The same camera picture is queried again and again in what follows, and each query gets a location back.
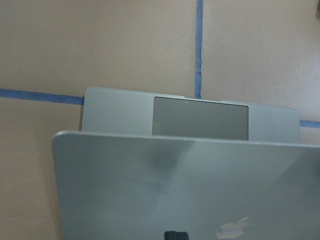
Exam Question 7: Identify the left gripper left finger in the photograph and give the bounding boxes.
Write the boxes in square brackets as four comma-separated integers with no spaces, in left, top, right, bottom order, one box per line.
[164,231,177,240]

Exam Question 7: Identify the grey laptop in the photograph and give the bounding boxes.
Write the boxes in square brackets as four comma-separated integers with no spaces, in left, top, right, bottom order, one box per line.
[52,87,320,240]

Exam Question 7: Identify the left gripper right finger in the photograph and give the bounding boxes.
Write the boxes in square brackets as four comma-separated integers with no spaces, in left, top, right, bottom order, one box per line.
[176,231,189,240]

